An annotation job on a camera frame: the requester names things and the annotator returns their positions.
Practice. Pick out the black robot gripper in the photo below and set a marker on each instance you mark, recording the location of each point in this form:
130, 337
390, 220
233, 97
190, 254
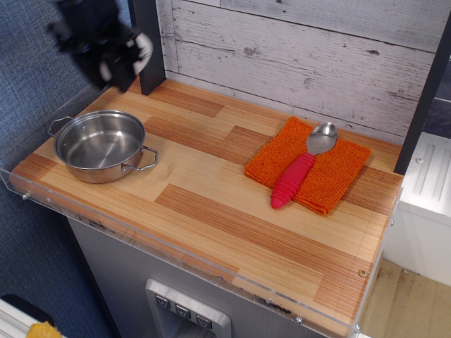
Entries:
94, 27

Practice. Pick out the white egg with black band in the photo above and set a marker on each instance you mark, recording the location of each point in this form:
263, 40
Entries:
145, 48

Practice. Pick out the silver toy fridge cabinet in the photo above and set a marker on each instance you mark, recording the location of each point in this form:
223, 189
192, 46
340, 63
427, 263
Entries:
121, 271

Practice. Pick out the orange knitted cloth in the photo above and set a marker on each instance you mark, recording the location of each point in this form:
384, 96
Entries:
330, 176

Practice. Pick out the silver dispenser button panel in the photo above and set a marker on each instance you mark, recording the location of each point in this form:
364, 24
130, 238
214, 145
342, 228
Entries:
176, 314

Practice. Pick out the white and black corner object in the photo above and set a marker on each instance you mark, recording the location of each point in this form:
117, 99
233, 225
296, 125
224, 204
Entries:
18, 315

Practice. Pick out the yellow object at corner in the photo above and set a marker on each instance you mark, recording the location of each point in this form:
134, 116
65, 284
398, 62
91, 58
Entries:
43, 330

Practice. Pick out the clear acrylic table guard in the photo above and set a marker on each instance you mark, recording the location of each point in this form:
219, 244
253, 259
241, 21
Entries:
198, 206

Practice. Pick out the white side cabinet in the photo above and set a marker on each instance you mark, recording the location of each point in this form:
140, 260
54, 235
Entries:
418, 237

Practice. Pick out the stainless steel two-handled pot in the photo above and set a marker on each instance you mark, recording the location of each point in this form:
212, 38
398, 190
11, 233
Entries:
102, 146

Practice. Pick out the metal spoon with red handle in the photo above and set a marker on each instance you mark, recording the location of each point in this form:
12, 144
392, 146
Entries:
321, 139

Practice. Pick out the dark right vertical post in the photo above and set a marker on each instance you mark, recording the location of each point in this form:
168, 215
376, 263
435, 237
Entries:
429, 30

